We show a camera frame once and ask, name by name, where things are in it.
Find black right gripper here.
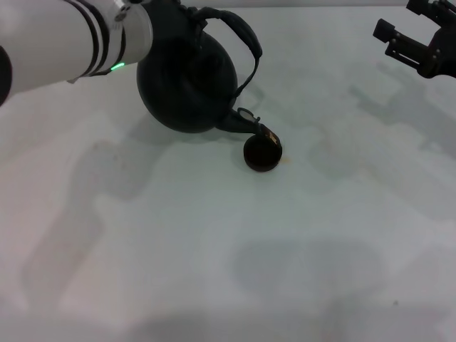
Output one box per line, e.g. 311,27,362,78
372,0,456,78

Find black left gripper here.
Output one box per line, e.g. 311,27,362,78
142,0,200,38

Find black round teapot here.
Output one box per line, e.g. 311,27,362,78
136,6,283,147

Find small dark teacup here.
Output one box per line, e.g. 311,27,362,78
243,134,284,173

